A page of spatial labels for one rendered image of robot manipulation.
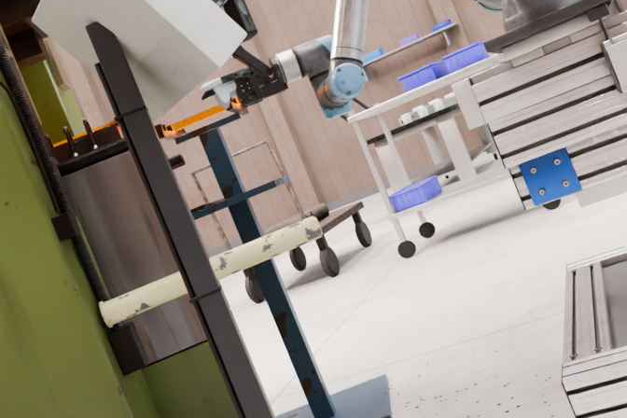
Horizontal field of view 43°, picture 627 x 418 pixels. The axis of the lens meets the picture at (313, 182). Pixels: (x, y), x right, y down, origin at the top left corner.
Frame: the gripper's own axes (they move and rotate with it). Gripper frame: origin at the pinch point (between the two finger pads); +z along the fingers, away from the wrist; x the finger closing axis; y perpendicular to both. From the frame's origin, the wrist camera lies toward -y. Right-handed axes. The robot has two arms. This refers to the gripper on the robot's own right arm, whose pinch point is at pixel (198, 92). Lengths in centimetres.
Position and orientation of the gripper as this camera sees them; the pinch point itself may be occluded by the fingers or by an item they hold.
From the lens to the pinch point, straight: 191.2
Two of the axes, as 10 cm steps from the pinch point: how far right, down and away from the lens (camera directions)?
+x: -1.0, 0.2, 9.9
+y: 3.8, 9.3, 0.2
